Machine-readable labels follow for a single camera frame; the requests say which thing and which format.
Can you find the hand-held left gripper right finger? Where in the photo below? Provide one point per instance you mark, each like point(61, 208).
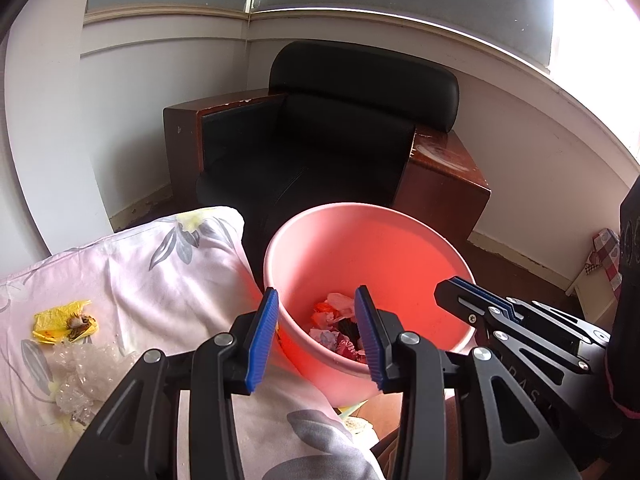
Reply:
point(367, 335)

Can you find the pink plastic bucket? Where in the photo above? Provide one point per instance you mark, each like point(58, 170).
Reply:
point(350, 240)

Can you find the black leather armchair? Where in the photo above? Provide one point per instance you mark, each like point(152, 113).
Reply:
point(320, 150)

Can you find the checkered cloth item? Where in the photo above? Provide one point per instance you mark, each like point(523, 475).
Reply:
point(607, 252)

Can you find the small white stool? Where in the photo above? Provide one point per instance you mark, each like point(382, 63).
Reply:
point(592, 290)

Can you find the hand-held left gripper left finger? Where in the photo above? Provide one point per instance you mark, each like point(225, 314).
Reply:
point(262, 340)

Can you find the yellow crumpled wrapper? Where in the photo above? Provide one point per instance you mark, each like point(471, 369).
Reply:
point(50, 320)

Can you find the pink floral bedsheet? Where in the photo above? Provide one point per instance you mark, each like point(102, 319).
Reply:
point(175, 285)

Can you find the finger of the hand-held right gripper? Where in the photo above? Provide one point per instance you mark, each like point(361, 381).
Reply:
point(475, 312)
point(550, 317)

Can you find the clear plastic wrap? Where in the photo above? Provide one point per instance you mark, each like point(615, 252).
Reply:
point(85, 375)

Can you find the orange white wrapper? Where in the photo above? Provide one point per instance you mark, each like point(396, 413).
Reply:
point(327, 310)

